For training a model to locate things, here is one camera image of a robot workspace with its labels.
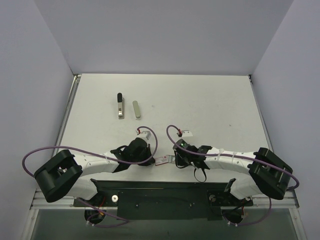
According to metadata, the purple cable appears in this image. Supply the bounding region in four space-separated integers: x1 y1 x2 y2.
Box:
21 125 159 228
166 124 300 227

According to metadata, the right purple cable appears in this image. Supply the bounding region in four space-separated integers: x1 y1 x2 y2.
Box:
166 124 300 227

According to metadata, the aluminium frame rail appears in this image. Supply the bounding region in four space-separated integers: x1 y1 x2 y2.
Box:
30 189 300 210

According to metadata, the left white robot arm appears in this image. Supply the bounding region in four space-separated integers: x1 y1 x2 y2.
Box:
34 137 155 206

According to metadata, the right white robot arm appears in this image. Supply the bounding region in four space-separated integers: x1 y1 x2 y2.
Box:
172 139 293 205

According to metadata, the red white staple box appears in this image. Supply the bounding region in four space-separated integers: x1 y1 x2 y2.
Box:
154 155 170 166

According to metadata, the olive green stapler cover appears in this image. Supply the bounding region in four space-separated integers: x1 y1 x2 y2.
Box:
132 100 142 120

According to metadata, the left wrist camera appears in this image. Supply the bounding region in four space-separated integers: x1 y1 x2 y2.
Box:
136 129 152 142

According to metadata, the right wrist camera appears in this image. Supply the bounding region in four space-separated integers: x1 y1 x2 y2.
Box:
177 129 193 138

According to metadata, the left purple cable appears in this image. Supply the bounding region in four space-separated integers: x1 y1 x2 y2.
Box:
21 125 159 228

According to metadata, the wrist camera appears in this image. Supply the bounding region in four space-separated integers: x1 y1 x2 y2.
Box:
136 129 152 142
177 129 193 138

